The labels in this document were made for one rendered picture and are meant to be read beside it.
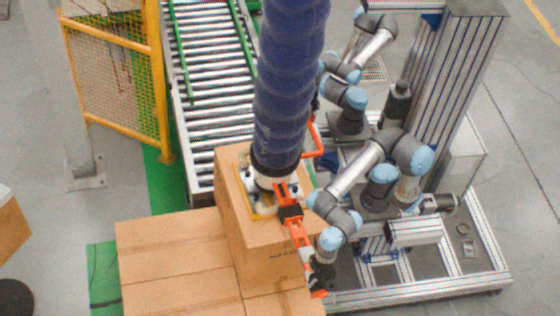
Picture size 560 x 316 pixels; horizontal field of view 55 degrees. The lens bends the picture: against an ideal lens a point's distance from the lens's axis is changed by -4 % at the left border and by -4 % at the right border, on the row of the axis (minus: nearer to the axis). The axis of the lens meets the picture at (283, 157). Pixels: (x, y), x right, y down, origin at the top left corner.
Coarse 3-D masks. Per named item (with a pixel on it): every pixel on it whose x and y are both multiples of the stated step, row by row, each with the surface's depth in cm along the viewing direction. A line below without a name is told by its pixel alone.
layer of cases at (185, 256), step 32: (128, 224) 307; (160, 224) 309; (192, 224) 311; (128, 256) 294; (160, 256) 296; (192, 256) 298; (224, 256) 300; (128, 288) 282; (160, 288) 284; (192, 288) 286; (224, 288) 288; (256, 288) 289; (288, 288) 291
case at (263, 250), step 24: (240, 144) 281; (216, 168) 283; (216, 192) 297; (240, 192) 262; (240, 216) 254; (312, 216) 258; (240, 240) 256; (264, 240) 247; (288, 240) 249; (312, 240) 256; (240, 264) 268; (264, 264) 260; (288, 264) 268
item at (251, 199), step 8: (248, 160) 273; (248, 168) 269; (240, 176) 266; (248, 176) 265; (240, 184) 263; (256, 192) 260; (248, 200) 257; (256, 200) 257; (264, 200) 258; (248, 208) 255; (256, 216) 253
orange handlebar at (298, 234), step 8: (312, 128) 274; (312, 136) 272; (320, 144) 268; (312, 152) 264; (320, 152) 265; (272, 184) 251; (288, 192) 248; (280, 200) 245; (288, 224) 238; (296, 232) 235; (304, 232) 235; (296, 240) 233; (304, 240) 234; (296, 248) 232; (304, 264) 226; (320, 296) 218
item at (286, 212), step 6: (282, 204) 241; (288, 204) 242; (294, 204) 243; (282, 210) 241; (288, 210) 241; (294, 210) 241; (300, 210) 241; (282, 216) 238; (288, 216) 239; (294, 216) 239; (300, 216) 238; (282, 222) 240; (294, 222) 241
